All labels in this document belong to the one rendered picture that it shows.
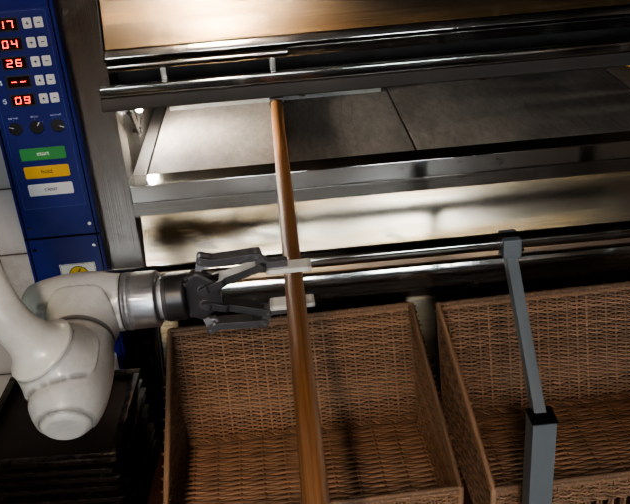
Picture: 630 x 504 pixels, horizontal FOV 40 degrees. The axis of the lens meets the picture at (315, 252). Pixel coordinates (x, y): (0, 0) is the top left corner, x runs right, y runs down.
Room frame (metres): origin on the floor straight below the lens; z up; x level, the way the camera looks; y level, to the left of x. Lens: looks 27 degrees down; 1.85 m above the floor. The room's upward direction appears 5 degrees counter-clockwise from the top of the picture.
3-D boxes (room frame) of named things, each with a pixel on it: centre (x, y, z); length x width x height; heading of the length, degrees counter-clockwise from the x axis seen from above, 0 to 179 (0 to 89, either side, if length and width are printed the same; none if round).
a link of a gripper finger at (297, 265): (1.17, 0.04, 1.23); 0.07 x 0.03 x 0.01; 92
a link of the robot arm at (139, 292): (1.17, 0.27, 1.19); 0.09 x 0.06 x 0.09; 2
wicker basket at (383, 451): (1.41, 0.05, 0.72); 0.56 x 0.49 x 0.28; 93
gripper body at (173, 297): (1.17, 0.20, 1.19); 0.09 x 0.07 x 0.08; 92
